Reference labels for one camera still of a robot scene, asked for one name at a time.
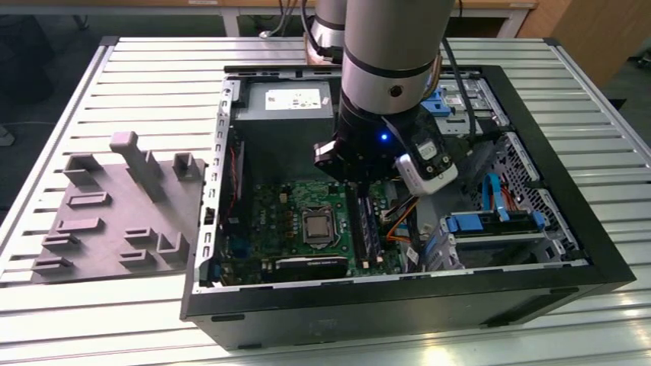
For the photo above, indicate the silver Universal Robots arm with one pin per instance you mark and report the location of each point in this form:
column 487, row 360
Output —
column 391, row 45

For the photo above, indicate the black RAM slot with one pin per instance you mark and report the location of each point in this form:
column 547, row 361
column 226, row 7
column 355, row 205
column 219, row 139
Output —
column 357, row 228

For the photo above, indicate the grey power supply unit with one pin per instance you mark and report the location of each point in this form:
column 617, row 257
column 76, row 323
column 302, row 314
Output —
column 275, row 133

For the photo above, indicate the blue plastic drive latch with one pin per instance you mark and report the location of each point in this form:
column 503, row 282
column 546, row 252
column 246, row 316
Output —
column 442, row 108

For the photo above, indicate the green motherboard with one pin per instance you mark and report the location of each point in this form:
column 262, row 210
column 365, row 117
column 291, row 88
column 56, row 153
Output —
column 275, row 198

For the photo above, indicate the silver CPU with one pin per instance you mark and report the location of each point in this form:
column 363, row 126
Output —
column 318, row 225

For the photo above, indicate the metal optical drive cage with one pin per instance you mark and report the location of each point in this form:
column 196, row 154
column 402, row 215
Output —
column 489, row 103

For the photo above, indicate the black graphics card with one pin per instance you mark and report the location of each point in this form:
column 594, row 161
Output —
column 310, row 268

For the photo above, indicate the hard disk in blue carrier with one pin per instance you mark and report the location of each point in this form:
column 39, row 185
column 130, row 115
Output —
column 509, row 225

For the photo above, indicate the metal disk bay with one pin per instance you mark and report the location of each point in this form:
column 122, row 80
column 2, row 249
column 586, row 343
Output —
column 498, row 238

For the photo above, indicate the black open PC case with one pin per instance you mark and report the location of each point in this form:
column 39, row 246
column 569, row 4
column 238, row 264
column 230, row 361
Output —
column 357, row 312

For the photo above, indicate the white-framed wooden desk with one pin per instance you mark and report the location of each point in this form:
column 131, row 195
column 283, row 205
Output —
column 514, row 19

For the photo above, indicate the grey plastic parts rack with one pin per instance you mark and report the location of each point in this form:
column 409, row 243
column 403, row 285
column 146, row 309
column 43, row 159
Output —
column 127, row 213

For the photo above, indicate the brown wooden cabinet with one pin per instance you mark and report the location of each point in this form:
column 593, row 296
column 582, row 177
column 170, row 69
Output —
column 601, row 38

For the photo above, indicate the grey chair base foot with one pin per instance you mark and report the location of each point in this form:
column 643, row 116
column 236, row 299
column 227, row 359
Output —
column 6, row 137

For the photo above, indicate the silver rounded wrist camera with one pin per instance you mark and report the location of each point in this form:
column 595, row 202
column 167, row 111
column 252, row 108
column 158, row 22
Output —
column 430, row 179

